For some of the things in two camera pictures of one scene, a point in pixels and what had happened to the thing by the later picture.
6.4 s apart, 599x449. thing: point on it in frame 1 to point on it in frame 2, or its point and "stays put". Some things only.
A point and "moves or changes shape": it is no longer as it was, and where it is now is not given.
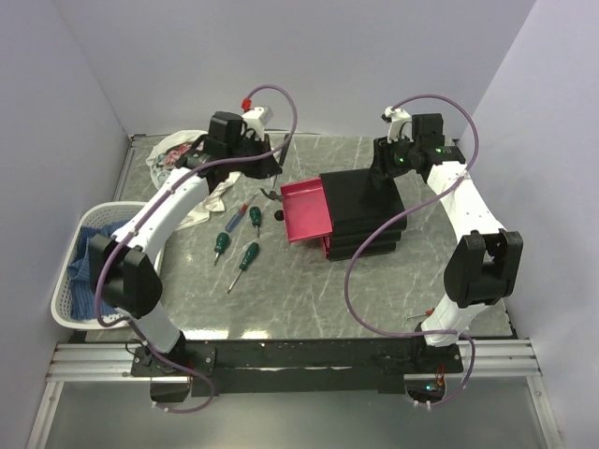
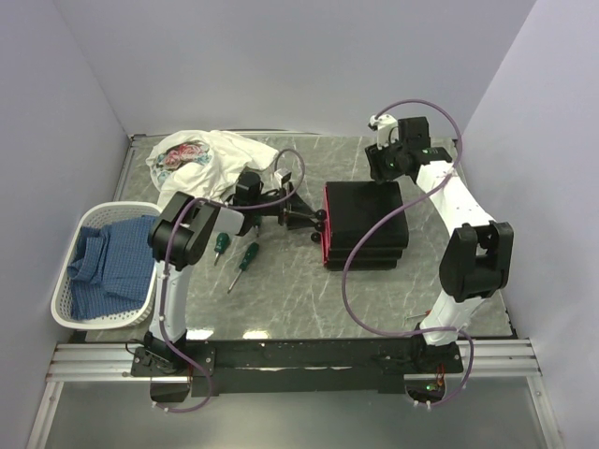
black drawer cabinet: x=360 y=203 moves or changes shape
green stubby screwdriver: x=221 y=246 stays put
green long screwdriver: x=249 y=256 stays put
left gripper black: x=269 y=166 to x=295 y=213
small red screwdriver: x=429 y=312 stays put
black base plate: x=296 y=367 stays put
